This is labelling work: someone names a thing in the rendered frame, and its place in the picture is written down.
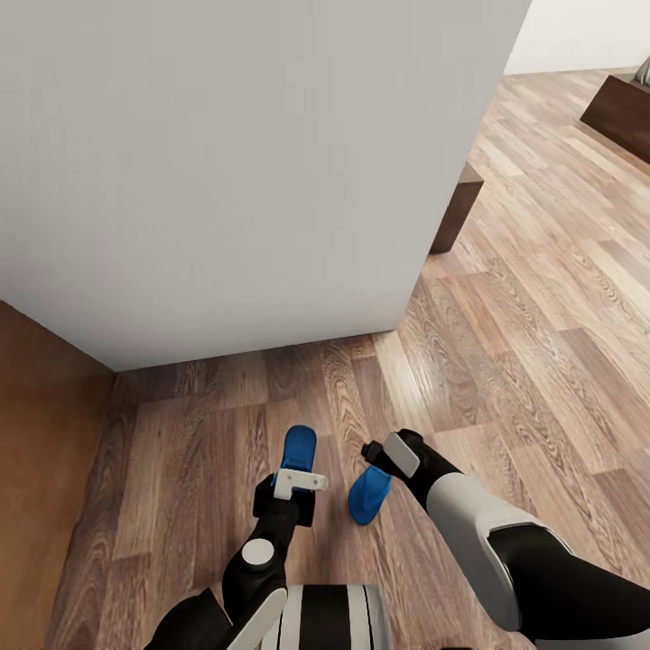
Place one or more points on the robot trunk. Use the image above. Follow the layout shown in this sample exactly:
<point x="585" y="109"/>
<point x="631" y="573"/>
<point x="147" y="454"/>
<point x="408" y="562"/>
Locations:
<point x="330" y="617"/>

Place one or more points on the sliding door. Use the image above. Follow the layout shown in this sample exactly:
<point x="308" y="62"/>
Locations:
<point x="52" y="396"/>

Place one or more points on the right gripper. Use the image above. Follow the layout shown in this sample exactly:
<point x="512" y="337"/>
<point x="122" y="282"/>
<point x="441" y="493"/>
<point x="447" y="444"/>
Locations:
<point x="375" y="456"/>

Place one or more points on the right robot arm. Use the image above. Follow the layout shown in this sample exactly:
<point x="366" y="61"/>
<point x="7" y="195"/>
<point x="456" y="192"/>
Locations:
<point x="524" y="575"/>

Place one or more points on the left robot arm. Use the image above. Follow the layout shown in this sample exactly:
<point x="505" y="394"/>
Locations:
<point x="254" y="582"/>

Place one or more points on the sandal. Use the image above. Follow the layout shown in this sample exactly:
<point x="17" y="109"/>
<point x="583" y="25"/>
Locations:
<point x="299" y="448"/>
<point x="367" y="495"/>

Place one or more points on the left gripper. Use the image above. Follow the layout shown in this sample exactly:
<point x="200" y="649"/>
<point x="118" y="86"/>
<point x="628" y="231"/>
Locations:
<point x="297" y="510"/>

